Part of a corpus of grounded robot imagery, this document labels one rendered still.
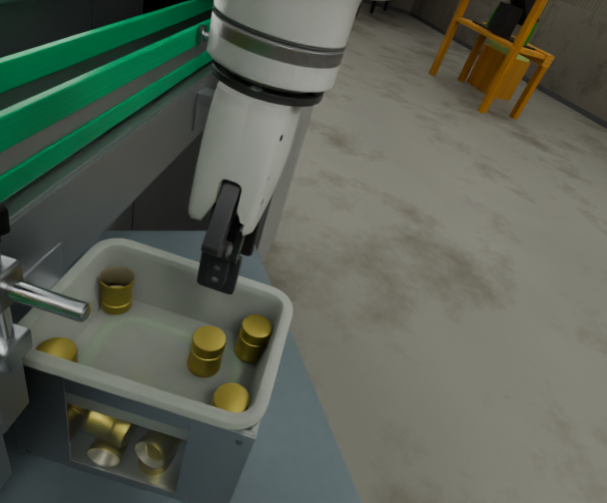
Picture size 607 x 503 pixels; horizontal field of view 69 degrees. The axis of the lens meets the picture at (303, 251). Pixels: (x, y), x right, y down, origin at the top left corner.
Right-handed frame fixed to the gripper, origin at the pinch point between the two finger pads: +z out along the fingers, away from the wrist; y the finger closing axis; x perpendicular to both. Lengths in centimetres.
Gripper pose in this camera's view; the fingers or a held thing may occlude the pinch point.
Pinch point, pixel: (230, 251)
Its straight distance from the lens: 38.8
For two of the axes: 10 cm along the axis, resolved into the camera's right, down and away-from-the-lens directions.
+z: -2.7, 7.6, 5.9
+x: 9.5, 3.2, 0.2
